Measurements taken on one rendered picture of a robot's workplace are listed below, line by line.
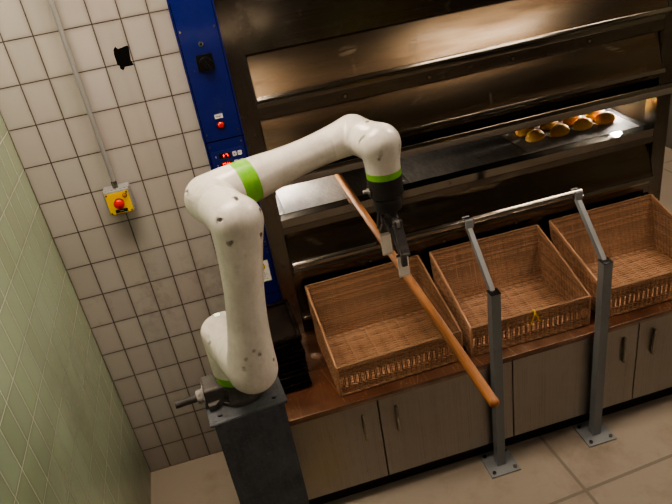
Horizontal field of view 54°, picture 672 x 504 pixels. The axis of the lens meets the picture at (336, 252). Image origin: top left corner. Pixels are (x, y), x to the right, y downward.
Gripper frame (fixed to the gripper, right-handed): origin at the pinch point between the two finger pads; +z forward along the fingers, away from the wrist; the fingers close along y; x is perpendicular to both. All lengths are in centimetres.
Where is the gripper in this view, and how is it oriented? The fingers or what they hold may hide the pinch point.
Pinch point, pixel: (395, 261)
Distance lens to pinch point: 184.9
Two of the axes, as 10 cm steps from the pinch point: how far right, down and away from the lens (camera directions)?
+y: 2.7, 4.3, -8.6
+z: 1.6, 8.6, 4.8
